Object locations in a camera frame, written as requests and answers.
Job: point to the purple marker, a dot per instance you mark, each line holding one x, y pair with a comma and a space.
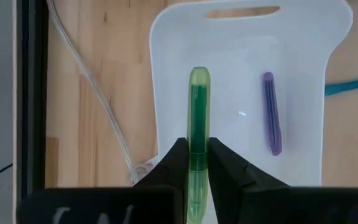
272, 118

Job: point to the teal marker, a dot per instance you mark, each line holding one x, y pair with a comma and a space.
350, 86

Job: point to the green marker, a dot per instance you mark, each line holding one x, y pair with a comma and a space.
199, 109

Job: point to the white plastic bin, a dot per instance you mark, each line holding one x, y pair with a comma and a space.
228, 46

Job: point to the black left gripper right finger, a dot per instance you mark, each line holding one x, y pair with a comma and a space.
244, 193

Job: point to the black aluminium table frame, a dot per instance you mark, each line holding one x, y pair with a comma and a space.
33, 93

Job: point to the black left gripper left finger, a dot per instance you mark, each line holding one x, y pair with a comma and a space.
166, 186

